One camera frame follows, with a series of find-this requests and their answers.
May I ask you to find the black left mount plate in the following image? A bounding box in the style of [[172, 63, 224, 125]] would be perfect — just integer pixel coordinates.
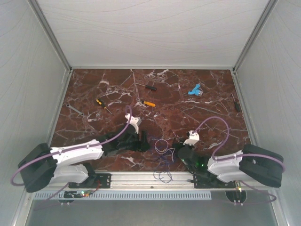
[[68, 173, 111, 189]]

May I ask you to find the purple wire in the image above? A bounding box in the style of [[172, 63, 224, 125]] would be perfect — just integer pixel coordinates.
[[152, 138, 177, 184]]

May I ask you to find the blue plastic connector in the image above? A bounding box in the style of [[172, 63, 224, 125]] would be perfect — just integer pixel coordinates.
[[188, 84, 203, 96]]

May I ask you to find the silver wrench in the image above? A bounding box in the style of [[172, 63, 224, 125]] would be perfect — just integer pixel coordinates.
[[66, 104, 84, 116]]

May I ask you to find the grey slotted cable duct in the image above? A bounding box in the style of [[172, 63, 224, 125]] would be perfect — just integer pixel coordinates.
[[32, 190, 212, 201]]

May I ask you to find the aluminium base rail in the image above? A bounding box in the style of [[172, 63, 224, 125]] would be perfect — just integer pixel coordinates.
[[23, 171, 279, 189]]

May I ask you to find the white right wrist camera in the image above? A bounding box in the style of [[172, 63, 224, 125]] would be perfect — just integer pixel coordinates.
[[183, 130, 199, 146]]

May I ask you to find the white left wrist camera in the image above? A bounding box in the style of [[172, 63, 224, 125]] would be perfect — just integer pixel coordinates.
[[125, 113, 142, 134]]

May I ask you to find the black mount plate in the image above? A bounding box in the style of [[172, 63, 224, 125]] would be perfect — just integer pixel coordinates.
[[188, 173, 224, 188], [68, 173, 111, 189]]

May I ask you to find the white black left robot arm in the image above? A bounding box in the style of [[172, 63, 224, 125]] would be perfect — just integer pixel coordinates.
[[18, 129, 150, 193]]

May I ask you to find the black yellow screwdriver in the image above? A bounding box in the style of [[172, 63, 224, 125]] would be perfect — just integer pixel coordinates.
[[96, 98, 113, 115]]

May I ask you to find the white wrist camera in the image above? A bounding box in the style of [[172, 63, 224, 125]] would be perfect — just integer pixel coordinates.
[[125, 113, 142, 134], [183, 130, 199, 146]]

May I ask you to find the black right mount plate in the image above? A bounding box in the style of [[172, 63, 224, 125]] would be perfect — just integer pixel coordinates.
[[188, 173, 224, 188]]

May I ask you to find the black handled screwdriver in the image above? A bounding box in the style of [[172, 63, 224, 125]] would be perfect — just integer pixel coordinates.
[[136, 83, 157, 91]]

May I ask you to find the small black screwdriver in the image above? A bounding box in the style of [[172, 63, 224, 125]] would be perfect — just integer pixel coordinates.
[[231, 93, 241, 113]]

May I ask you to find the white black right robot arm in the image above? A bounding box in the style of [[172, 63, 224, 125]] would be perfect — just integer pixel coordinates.
[[172, 142, 284, 188]]

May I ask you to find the yellow handled screwdriver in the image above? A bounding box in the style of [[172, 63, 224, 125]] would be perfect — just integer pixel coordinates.
[[139, 100, 156, 107]]

